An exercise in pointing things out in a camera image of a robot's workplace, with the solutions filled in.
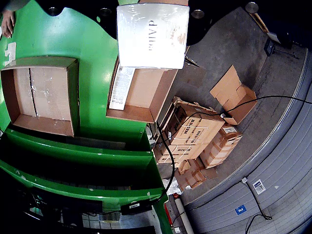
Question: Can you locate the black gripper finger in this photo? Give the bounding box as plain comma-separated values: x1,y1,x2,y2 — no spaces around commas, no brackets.
36,0,120,39
188,0,260,46

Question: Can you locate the white tall product box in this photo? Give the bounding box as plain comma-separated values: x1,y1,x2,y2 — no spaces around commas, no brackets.
116,2,190,70

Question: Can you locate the open empty cardboard box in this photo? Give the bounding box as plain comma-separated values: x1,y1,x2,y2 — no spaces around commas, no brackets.
209,64,258,125

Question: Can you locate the flat white printed box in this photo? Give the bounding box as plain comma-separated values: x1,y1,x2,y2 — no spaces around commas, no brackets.
109,65,136,111

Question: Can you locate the divided cardboard box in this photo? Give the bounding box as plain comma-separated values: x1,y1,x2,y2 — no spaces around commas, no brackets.
106,0,207,124

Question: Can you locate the shallow cardboard tray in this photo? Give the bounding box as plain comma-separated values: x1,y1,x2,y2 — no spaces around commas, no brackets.
0,56,80,137

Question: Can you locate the large printed cardboard box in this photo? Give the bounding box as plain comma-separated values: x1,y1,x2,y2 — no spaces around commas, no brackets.
156,96,226,169

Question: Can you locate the small taped cardboard box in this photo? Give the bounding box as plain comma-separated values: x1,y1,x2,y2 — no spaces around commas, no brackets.
174,157,217,192

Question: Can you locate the person's left hand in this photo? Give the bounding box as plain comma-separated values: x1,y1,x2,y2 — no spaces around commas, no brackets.
1,11,17,39

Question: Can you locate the small black floor device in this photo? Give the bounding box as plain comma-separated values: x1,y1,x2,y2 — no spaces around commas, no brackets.
264,38,299,60

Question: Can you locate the scribbled white paper piece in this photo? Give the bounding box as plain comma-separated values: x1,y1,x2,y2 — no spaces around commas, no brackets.
4,41,17,67

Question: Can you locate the green metal shelf rack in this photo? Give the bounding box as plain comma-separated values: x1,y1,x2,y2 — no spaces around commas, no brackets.
0,121,174,234

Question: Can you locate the crumpled white plastic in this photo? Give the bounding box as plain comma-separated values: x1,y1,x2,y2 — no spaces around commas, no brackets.
162,176,182,195

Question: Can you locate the white paper label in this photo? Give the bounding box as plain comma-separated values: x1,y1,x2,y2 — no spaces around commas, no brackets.
253,179,266,195

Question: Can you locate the white tube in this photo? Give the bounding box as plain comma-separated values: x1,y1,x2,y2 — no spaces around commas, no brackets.
174,197,195,234

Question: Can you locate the black power adapter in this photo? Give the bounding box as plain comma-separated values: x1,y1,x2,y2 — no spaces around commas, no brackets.
120,201,153,215

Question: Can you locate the grey roller shutter door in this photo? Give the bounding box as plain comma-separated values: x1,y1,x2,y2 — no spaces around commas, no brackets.
181,51,312,234

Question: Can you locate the wooden frame piece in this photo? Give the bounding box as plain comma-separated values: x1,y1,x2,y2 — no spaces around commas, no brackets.
248,11,270,34

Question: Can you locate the thin black floor cable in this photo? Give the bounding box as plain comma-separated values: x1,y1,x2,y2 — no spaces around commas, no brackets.
156,95,312,144

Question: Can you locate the thick black hanging cable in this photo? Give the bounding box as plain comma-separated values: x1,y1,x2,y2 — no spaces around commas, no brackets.
151,121,176,204

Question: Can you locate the black wall cable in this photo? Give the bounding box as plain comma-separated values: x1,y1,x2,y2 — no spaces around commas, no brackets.
241,177,273,234

